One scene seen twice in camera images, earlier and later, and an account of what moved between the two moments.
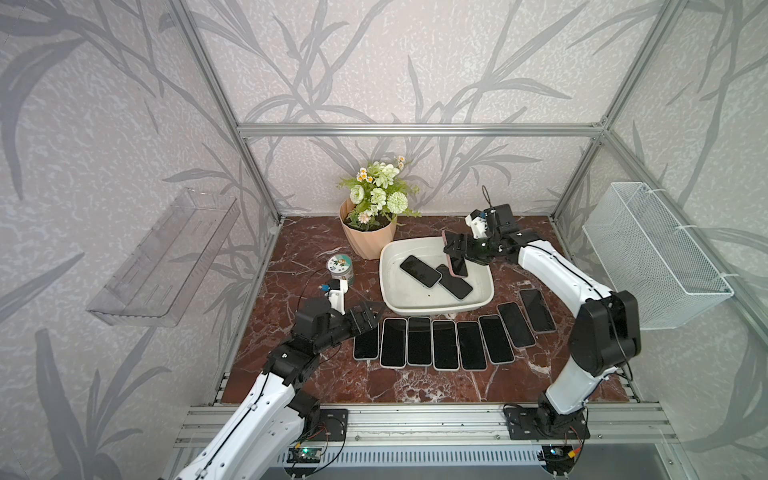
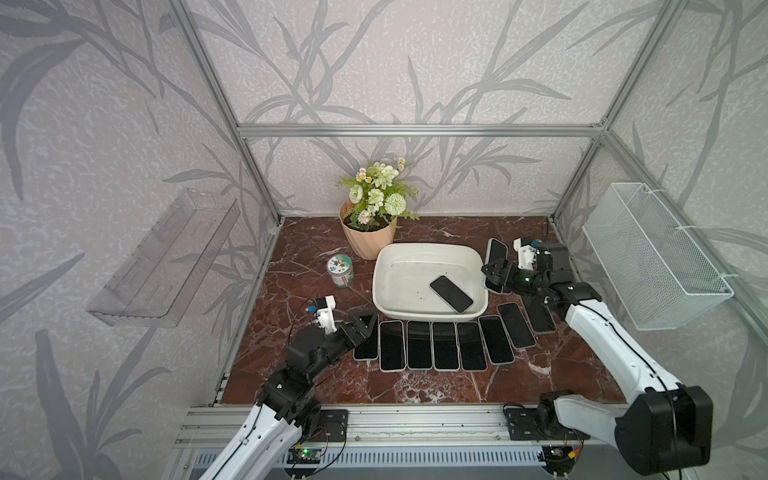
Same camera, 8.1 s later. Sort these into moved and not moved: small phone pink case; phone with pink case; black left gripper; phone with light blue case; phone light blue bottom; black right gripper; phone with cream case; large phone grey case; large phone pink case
Moved: large phone pink case; black left gripper; black right gripper; phone light blue bottom
Not moved: small phone pink case; phone with pink case; large phone grey case; phone with cream case; phone with light blue case
